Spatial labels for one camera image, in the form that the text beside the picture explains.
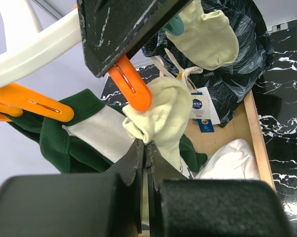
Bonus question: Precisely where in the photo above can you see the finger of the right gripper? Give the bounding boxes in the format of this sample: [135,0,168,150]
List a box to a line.
[77,0,190,78]

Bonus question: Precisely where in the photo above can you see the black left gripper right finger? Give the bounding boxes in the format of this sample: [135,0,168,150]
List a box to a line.
[145,143,291,237]

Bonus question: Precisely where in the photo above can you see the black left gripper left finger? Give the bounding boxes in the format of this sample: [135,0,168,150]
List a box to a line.
[0,140,144,237]

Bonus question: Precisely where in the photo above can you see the orange clothespin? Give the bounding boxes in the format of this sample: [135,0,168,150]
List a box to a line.
[108,55,152,111]
[0,82,74,122]

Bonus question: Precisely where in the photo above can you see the cream sock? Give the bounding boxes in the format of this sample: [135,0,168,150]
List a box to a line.
[123,77,192,170]
[166,0,239,71]

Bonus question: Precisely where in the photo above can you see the white round clip hanger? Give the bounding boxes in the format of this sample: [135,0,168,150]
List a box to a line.
[0,0,82,88]

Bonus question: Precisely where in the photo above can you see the teal clothespin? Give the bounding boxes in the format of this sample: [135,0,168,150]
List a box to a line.
[163,15,184,36]

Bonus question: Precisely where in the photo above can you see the green garment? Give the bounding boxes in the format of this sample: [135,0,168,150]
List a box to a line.
[8,88,208,175]

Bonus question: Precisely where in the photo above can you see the white printed t-shirt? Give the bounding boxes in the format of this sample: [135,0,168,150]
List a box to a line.
[61,106,261,237]

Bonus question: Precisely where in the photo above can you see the NASA hang tag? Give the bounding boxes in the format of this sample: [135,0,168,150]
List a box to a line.
[190,87,220,133]

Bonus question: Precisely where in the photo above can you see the dark patterned garment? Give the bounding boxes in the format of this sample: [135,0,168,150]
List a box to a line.
[142,0,274,127]

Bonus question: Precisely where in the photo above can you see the wooden hanging rack frame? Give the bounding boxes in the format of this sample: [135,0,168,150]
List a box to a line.
[128,71,277,237]

